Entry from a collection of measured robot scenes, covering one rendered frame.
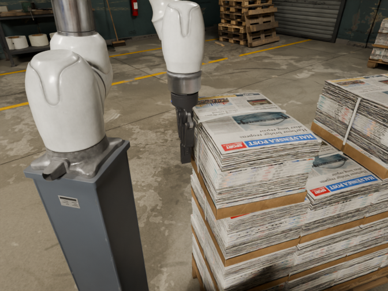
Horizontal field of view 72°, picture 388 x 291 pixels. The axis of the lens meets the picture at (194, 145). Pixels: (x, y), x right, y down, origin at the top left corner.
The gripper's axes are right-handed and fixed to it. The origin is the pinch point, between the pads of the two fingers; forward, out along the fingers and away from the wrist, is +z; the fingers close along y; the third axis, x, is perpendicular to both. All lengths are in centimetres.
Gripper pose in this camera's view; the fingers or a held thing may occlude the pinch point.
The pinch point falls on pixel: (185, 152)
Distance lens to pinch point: 83.1
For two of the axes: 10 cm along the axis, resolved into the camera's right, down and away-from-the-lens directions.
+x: -9.5, 1.6, -2.6
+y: -3.1, -5.0, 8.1
